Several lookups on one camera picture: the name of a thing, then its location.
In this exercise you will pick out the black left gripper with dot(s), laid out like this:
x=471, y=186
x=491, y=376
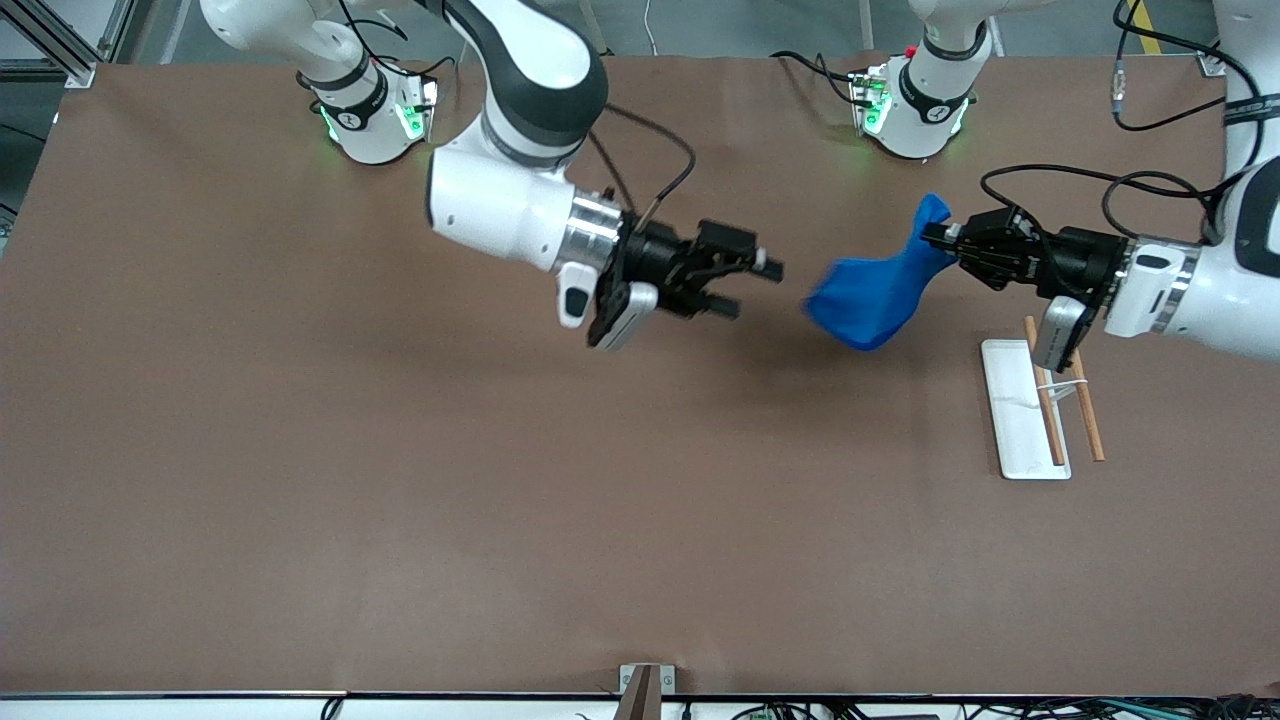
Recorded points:
x=1082, y=258

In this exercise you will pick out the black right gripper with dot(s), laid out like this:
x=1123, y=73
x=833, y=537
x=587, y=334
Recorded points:
x=655, y=255

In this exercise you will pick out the blue towel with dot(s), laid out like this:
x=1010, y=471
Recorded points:
x=870, y=300

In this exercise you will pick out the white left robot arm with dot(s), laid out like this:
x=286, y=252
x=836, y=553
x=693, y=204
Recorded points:
x=1230, y=300

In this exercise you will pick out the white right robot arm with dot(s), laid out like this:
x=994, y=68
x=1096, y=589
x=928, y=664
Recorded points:
x=490, y=200

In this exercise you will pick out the white towel rack base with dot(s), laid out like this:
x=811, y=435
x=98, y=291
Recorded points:
x=1015, y=430

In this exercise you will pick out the grey metal post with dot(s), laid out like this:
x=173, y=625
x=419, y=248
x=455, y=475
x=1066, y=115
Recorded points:
x=865, y=25

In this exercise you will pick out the metal corner bracket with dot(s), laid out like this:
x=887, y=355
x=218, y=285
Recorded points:
x=1212, y=65

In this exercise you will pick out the metal table edge bracket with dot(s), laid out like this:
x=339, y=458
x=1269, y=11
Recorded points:
x=630, y=678

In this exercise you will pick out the aluminium frame profile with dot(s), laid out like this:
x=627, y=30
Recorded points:
x=75, y=65

